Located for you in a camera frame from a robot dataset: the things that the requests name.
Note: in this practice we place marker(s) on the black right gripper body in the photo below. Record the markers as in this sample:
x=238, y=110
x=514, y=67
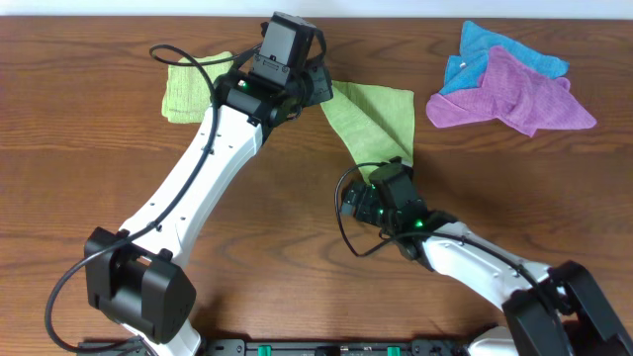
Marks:
x=396, y=164

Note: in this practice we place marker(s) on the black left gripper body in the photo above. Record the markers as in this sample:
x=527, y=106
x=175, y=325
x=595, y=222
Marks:
x=318, y=82

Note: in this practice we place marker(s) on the green microfiber cloth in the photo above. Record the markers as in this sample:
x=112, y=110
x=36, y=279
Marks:
x=376, y=123

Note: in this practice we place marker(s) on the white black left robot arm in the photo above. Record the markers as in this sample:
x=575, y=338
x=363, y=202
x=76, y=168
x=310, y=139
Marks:
x=135, y=276

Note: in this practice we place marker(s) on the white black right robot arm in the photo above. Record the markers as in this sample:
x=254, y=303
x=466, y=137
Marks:
x=548, y=310

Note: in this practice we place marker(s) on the folded green cloth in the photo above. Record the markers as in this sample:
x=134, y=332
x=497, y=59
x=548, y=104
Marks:
x=187, y=97

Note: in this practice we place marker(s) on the blue microfiber cloth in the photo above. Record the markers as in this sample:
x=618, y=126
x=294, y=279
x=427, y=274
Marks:
x=464, y=70

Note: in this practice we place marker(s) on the purple microfiber cloth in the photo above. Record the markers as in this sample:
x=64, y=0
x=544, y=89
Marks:
x=515, y=94

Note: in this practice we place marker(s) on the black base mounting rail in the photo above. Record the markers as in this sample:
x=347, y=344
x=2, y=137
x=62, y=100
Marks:
x=239, y=347

